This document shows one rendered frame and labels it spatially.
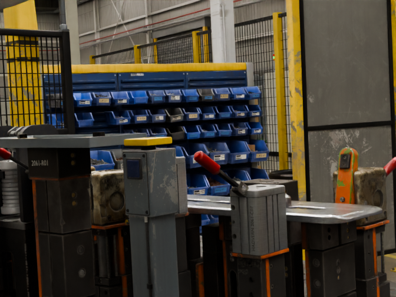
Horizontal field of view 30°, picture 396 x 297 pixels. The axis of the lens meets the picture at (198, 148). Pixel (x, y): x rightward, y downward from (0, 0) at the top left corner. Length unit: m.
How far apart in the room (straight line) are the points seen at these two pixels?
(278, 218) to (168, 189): 0.21
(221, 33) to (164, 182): 5.57
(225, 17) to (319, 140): 2.33
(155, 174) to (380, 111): 4.04
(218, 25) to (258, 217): 5.57
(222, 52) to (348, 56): 2.02
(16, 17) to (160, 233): 1.85
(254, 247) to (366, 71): 3.87
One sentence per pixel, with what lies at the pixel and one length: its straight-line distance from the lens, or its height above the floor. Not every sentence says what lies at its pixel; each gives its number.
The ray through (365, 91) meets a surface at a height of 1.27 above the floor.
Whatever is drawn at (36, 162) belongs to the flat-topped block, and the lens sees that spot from 1.48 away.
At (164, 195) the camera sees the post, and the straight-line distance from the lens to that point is 1.26.
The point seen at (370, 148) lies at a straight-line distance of 5.15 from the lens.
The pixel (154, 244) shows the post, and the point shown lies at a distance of 1.26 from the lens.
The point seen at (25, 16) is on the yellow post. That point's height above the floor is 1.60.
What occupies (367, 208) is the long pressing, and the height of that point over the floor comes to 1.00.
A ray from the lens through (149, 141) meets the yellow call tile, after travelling 1.24.
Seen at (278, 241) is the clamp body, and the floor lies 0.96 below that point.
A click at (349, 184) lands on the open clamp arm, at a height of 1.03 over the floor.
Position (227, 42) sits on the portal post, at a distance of 6.82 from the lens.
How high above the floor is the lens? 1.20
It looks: 3 degrees down
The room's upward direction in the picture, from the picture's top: 3 degrees counter-clockwise
